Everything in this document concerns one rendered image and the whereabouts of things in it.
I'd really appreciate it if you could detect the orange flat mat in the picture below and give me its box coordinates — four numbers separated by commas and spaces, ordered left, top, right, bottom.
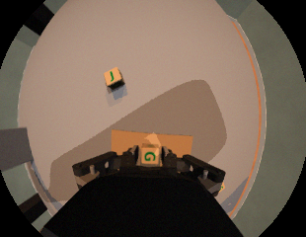
112, 129, 193, 167

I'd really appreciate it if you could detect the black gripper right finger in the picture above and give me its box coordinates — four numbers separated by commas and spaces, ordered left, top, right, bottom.
159, 146, 226, 197

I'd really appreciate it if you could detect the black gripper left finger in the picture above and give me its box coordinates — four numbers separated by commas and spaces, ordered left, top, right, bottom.
72, 145, 138, 190

